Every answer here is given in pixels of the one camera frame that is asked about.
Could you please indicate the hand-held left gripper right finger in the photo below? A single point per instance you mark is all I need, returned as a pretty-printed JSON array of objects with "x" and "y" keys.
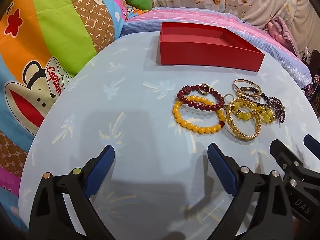
[{"x": 222, "y": 171}]

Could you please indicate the red cardboard box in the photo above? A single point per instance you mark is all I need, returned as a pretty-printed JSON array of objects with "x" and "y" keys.
[{"x": 200, "y": 55}]

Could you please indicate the wide gold woven bangle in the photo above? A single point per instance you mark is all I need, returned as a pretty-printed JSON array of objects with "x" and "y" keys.
[{"x": 243, "y": 136}]

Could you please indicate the crumpled purple-pink cloth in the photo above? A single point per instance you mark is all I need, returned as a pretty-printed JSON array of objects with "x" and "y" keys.
[{"x": 282, "y": 35}]

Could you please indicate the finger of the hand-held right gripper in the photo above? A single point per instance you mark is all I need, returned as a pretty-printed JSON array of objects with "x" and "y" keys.
[
  {"x": 313, "y": 143},
  {"x": 283, "y": 153}
]

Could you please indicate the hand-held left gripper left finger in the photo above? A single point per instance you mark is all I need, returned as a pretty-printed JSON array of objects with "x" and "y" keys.
[{"x": 100, "y": 171}]

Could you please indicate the thin gold bangle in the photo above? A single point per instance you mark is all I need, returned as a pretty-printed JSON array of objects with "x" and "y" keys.
[{"x": 240, "y": 80}]

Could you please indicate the colourful cartoon monkey blanket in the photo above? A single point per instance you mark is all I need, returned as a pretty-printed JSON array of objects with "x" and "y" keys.
[{"x": 50, "y": 30}]

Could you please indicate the pink and blue striped quilt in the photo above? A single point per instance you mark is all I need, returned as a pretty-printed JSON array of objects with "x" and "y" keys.
[{"x": 275, "y": 47}]

